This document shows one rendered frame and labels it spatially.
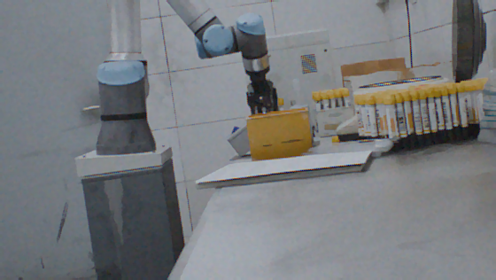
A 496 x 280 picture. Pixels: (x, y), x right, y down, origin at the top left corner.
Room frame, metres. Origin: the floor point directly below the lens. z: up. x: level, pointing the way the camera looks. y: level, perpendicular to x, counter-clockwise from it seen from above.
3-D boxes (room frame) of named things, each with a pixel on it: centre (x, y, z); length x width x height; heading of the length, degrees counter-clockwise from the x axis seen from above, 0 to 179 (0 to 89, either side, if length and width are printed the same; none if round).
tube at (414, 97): (1.61, -0.27, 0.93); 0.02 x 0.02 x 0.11
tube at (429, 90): (1.62, -0.30, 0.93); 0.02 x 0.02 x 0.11
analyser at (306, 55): (2.64, -0.05, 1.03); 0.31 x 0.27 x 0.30; 0
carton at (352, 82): (2.34, -0.34, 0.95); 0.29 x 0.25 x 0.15; 90
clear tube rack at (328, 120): (2.24, -0.14, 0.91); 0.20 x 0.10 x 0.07; 0
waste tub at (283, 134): (1.75, 0.01, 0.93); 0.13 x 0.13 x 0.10; 89
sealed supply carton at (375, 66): (3.03, -0.36, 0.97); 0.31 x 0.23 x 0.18; 173
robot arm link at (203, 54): (2.22, 0.15, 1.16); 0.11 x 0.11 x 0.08; 6
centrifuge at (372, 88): (1.98, -0.28, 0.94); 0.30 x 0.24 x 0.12; 81
